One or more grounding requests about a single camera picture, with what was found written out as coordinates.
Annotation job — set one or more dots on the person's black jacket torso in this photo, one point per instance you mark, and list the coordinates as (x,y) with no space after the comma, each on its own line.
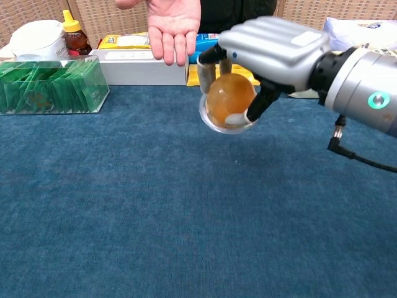
(235,12)

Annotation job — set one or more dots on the yellow snack bag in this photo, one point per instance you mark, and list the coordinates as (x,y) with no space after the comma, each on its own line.
(127,42)

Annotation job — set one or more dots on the orange jelly cup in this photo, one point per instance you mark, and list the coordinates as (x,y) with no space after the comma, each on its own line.
(226,99)

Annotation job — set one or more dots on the yellow egg tray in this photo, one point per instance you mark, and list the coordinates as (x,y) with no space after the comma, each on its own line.
(193,79)

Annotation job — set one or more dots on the woven folding screen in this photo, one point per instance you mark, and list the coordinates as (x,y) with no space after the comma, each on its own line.
(325,9)
(102,15)

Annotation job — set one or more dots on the blue table cloth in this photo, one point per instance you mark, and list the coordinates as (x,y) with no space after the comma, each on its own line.
(155,201)

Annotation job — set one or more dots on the white power strip box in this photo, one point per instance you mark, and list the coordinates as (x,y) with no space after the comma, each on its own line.
(139,69)

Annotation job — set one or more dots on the honey bottle yellow cap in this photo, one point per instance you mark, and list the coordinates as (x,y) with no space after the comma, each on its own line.
(76,38)

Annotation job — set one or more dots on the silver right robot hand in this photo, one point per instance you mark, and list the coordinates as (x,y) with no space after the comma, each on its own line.
(273,46)

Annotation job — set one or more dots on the person's bare hand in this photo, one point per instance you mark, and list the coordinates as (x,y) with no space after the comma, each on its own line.
(173,25)

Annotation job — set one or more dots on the clear box green sachets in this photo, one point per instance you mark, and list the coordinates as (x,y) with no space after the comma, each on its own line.
(52,87)

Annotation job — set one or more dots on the blue bottle white nozzle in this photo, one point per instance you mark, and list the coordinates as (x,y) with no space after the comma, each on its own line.
(206,37)

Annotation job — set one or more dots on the white tissue pack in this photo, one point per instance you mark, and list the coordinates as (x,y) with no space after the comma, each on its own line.
(347,32)

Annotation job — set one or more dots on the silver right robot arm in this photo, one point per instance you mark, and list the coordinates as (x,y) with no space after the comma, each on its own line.
(356,83)

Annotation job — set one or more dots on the white plastic jug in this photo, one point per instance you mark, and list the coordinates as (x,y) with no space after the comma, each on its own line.
(37,38)

